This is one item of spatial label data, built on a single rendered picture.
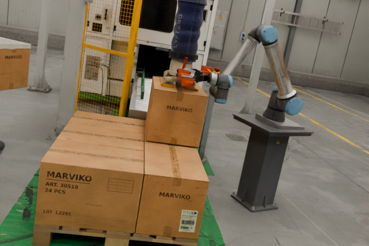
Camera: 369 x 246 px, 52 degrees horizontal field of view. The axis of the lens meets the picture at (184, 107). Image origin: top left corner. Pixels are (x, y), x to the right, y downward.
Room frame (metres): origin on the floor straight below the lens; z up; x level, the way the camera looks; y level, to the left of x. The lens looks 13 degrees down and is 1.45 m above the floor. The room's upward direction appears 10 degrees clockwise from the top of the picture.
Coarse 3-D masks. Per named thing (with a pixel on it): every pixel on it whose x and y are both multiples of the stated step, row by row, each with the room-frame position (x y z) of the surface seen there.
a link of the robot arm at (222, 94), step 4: (216, 88) 2.90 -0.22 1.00; (220, 88) 2.80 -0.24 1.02; (216, 92) 2.83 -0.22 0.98; (220, 92) 2.80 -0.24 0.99; (224, 92) 2.80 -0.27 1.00; (216, 96) 2.82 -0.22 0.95; (220, 96) 2.80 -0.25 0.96; (224, 96) 2.80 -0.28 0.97; (216, 100) 2.81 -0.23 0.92; (220, 100) 2.80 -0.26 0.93; (224, 100) 2.81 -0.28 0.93
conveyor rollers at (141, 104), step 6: (138, 78) 5.52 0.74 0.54; (138, 84) 4.99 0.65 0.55; (144, 84) 5.09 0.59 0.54; (150, 84) 5.19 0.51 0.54; (138, 90) 4.63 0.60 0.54; (144, 90) 4.65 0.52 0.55; (138, 96) 4.27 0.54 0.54; (144, 96) 4.29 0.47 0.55; (138, 102) 3.93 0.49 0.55; (144, 102) 4.02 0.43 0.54; (138, 108) 3.66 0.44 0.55; (144, 108) 3.75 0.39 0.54
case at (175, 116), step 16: (160, 96) 2.71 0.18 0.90; (176, 96) 2.73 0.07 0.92; (192, 96) 2.74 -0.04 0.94; (160, 112) 2.71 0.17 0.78; (176, 112) 2.73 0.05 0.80; (192, 112) 2.75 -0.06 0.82; (160, 128) 2.72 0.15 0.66; (176, 128) 2.73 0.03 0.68; (192, 128) 2.75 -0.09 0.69; (176, 144) 2.74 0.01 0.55; (192, 144) 2.75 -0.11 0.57
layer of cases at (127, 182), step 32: (64, 128) 2.67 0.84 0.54; (96, 128) 2.80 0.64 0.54; (128, 128) 2.95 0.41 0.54; (64, 160) 2.10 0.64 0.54; (96, 160) 2.18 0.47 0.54; (128, 160) 2.28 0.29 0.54; (160, 160) 2.37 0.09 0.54; (192, 160) 2.48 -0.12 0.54; (64, 192) 2.05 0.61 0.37; (96, 192) 2.08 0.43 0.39; (128, 192) 2.10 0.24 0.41; (160, 192) 2.13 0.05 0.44; (192, 192) 2.16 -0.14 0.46; (64, 224) 2.06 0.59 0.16; (96, 224) 2.08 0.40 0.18; (128, 224) 2.11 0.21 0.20; (160, 224) 2.14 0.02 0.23; (192, 224) 2.16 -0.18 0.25
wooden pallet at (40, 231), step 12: (36, 228) 2.03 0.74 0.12; (48, 228) 2.04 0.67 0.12; (60, 228) 2.06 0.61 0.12; (72, 228) 2.06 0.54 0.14; (84, 228) 2.11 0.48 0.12; (36, 240) 2.03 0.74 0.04; (48, 240) 2.04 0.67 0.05; (108, 240) 2.09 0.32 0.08; (120, 240) 2.10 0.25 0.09; (144, 240) 2.12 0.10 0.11; (156, 240) 2.13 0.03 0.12; (168, 240) 2.14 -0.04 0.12; (180, 240) 2.15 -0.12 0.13; (192, 240) 2.16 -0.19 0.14
